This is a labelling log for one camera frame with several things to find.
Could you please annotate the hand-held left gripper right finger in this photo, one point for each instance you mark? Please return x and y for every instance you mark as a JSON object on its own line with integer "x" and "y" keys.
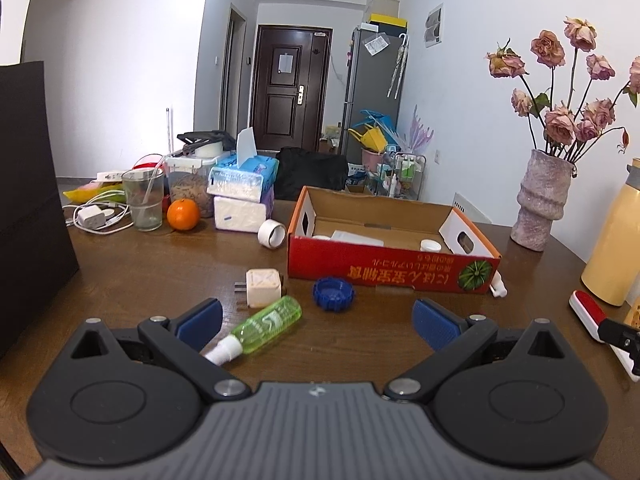
{"x": 437, "y": 322}

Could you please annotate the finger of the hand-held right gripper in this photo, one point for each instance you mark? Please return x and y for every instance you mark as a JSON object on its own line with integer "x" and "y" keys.
{"x": 622, "y": 337}

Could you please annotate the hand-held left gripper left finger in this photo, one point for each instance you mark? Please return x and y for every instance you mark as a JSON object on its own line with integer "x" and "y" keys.
{"x": 200, "y": 321}

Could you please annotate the red and white lint brush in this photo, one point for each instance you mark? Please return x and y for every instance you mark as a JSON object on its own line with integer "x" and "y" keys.
{"x": 590, "y": 310}

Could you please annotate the green spray bottle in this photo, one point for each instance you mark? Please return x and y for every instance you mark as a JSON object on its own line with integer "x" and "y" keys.
{"x": 265, "y": 325}

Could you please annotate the small white bottle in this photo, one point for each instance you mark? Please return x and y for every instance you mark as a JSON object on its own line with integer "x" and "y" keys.
{"x": 498, "y": 287}

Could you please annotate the white plug adapter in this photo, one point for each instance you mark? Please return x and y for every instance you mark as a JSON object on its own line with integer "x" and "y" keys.
{"x": 262, "y": 287}

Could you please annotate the white jar cap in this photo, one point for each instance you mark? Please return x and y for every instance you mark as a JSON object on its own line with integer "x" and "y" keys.
{"x": 430, "y": 246}

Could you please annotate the red cardboard box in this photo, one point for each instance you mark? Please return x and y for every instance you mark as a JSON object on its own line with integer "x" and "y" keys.
{"x": 380, "y": 270}

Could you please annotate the blue bottle cap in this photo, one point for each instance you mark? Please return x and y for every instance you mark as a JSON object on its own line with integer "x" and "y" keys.
{"x": 322, "y": 301}

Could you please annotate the yellow thermos jug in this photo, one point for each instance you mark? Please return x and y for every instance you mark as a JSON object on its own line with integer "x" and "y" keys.
{"x": 612, "y": 250}

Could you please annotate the orange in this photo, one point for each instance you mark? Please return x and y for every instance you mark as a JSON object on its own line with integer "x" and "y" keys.
{"x": 183, "y": 214}

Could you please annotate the white tape roll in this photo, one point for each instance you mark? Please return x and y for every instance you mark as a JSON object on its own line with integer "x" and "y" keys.
{"x": 263, "y": 232}

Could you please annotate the white tissue pack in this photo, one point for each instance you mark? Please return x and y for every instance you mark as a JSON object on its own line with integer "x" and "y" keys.
{"x": 237, "y": 215}

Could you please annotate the white vent panel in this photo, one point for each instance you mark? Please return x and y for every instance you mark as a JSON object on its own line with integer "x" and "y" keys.
{"x": 462, "y": 207}

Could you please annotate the clear glass cup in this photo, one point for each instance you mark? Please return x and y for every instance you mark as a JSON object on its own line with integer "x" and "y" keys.
{"x": 145, "y": 215}

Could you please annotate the small red box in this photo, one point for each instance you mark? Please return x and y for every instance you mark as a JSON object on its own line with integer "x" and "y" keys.
{"x": 165, "y": 203}

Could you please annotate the clear food container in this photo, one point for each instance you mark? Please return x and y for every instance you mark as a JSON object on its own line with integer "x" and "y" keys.
{"x": 190, "y": 185}

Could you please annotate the clear drinking straw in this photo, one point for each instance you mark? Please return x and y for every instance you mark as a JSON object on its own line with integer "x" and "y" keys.
{"x": 150, "y": 187}

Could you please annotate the blue tissue pack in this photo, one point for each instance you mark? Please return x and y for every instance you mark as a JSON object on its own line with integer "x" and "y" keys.
{"x": 245, "y": 180}

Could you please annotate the white charger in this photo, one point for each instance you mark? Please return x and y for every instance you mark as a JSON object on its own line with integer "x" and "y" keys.
{"x": 91, "y": 217}

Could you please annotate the metal trolley rack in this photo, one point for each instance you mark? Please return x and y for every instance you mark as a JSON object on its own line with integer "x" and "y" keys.
{"x": 400, "y": 175}

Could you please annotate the pink stone vase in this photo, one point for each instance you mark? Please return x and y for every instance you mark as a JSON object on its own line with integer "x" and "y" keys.
{"x": 542, "y": 200}

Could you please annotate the red bowl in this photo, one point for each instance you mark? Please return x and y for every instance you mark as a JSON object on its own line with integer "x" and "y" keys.
{"x": 147, "y": 161}

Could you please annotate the white flat box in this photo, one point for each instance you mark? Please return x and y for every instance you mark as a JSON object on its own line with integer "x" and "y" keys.
{"x": 110, "y": 176}

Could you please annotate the white round container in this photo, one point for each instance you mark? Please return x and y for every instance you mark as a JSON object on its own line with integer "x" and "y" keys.
{"x": 207, "y": 149}

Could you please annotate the yellow packet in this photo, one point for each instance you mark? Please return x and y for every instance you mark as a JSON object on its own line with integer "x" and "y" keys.
{"x": 82, "y": 193}

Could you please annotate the pink bucket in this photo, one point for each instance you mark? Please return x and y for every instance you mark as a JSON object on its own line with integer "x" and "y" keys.
{"x": 372, "y": 159}

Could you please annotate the black folding stand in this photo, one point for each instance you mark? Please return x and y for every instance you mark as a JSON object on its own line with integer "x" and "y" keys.
{"x": 205, "y": 136}

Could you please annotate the purple hangers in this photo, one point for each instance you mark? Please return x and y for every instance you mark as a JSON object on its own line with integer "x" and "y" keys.
{"x": 420, "y": 132}

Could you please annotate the black paper bag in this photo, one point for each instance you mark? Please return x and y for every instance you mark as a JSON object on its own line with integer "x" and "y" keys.
{"x": 30, "y": 200}

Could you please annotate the brown cardboard carton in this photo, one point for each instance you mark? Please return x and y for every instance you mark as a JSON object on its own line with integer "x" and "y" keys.
{"x": 331, "y": 137}

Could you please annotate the blue plastic item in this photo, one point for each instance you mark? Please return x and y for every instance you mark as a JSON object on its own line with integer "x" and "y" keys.
{"x": 372, "y": 115}

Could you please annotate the dried rose bouquet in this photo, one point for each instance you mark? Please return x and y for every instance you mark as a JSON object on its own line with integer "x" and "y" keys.
{"x": 560, "y": 125}

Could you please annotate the dark brown entrance door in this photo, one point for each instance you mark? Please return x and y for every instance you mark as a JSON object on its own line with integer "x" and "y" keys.
{"x": 285, "y": 110}

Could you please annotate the grey interior door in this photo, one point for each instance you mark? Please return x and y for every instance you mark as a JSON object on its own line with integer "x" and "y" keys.
{"x": 232, "y": 85}

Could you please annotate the grey refrigerator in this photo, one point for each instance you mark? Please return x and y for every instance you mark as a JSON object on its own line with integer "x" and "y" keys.
{"x": 370, "y": 90}

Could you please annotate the white folded umbrella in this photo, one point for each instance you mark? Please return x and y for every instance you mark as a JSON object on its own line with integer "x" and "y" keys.
{"x": 397, "y": 67}

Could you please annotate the clear plastic pouch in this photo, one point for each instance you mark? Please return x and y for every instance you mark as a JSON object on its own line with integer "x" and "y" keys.
{"x": 376, "y": 45}

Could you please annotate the yellow and black box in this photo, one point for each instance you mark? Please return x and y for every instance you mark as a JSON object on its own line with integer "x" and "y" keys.
{"x": 387, "y": 22}

